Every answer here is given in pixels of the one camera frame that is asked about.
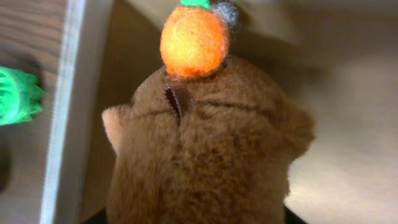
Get green round toy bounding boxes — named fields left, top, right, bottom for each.
left=1, top=67, right=44, bottom=126

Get white cardboard box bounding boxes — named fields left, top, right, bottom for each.
left=39, top=1, right=397, bottom=223

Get brown plush capybara toy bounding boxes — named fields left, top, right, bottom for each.
left=102, top=1, right=314, bottom=224

